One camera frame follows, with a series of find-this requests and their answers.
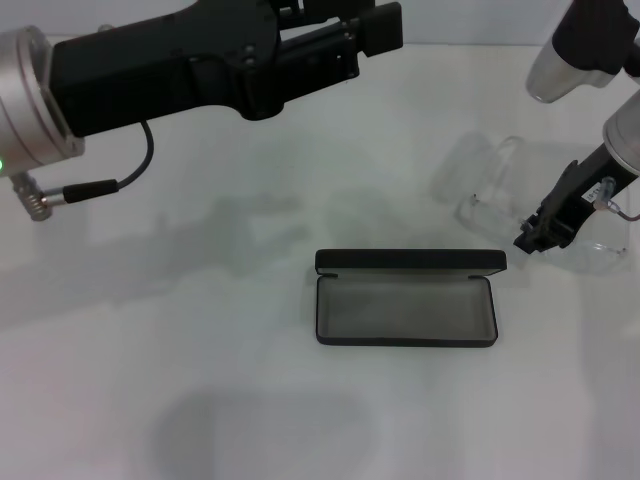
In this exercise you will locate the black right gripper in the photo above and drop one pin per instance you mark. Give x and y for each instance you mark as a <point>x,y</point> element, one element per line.
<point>585,190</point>

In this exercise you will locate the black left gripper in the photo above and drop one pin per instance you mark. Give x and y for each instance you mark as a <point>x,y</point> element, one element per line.
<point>150,75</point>

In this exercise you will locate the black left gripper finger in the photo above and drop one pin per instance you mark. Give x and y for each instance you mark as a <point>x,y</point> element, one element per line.
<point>320,10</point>
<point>382,30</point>

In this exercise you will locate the clear transparent glasses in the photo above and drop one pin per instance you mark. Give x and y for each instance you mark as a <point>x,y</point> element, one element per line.
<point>490,215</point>

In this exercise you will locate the black glasses case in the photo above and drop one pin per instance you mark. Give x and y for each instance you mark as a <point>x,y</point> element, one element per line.
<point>405,310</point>

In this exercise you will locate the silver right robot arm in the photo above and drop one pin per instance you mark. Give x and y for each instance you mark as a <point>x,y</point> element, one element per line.
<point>625,135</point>

